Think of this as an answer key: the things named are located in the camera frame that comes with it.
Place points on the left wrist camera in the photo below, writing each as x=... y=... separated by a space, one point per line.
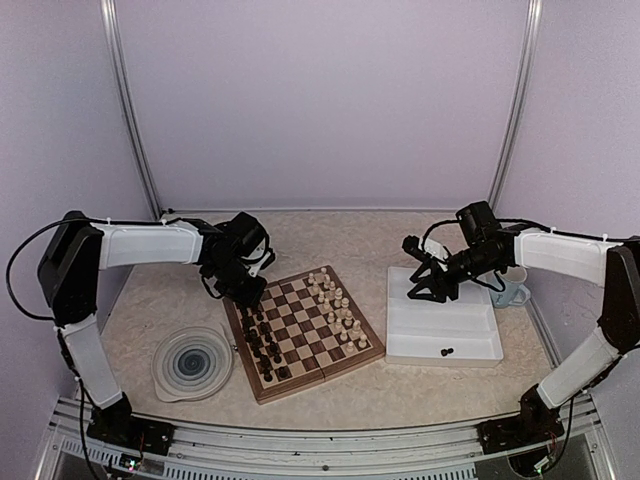
x=260 y=259

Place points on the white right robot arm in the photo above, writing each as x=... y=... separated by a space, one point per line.
x=592 y=276

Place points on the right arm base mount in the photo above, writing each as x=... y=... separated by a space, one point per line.
x=534 y=423

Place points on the aluminium frame post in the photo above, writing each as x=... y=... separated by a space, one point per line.
x=115 y=47
x=518 y=98

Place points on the light blue mug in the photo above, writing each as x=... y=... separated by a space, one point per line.
x=509 y=289

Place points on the left aluminium frame post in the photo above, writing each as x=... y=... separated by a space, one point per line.
x=115 y=47

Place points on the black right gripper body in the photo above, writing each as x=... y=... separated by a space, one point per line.
x=479 y=265

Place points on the white chess pieces row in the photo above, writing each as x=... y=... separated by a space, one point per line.
x=329 y=323

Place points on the dark piece back rank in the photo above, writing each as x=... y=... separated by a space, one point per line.
x=265 y=363

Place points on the dark chess piece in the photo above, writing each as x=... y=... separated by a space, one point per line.
x=247 y=326

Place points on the front aluminium rail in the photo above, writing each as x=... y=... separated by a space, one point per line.
x=208 y=451

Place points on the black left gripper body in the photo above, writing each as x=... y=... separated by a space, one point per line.
x=231 y=284

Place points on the white plastic tray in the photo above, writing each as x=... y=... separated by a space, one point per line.
x=417 y=330

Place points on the collapsible silicone bowl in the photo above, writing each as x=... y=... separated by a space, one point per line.
x=191 y=364

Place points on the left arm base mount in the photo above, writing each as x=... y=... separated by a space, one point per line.
x=117 y=425

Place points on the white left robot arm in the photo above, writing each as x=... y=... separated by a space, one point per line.
x=88 y=261

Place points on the right aluminium frame post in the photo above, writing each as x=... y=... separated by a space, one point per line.
x=518 y=98

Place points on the wooden chess board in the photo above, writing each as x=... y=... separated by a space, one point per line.
x=282 y=312

